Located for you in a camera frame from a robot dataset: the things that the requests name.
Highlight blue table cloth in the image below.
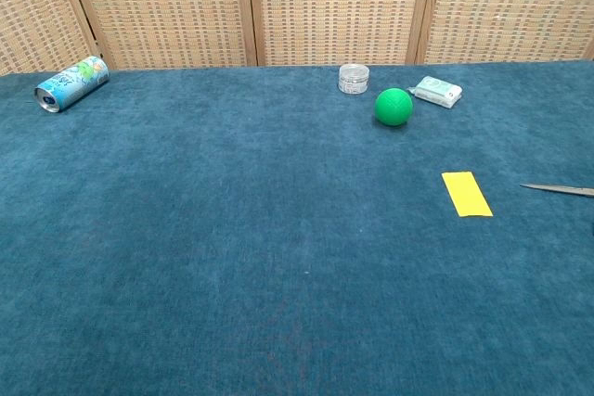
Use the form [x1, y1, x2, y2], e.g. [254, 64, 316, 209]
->
[0, 58, 594, 396]

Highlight metal scissors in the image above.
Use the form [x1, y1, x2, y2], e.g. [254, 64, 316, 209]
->
[519, 183, 594, 198]

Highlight blue drink can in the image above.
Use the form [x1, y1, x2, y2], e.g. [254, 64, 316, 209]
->
[34, 55, 110, 114]

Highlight green ball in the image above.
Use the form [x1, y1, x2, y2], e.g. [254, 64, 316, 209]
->
[373, 87, 414, 128]

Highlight woven folding screen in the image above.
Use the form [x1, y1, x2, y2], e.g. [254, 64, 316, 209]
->
[0, 0, 594, 77]

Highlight white tissue pack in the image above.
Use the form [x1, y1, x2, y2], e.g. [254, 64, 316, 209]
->
[407, 75, 464, 109]

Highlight clear plastic jar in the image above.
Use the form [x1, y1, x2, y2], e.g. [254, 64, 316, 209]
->
[337, 63, 371, 96]

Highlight yellow rectangular block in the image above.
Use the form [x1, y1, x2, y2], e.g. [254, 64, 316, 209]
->
[441, 171, 494, 219]

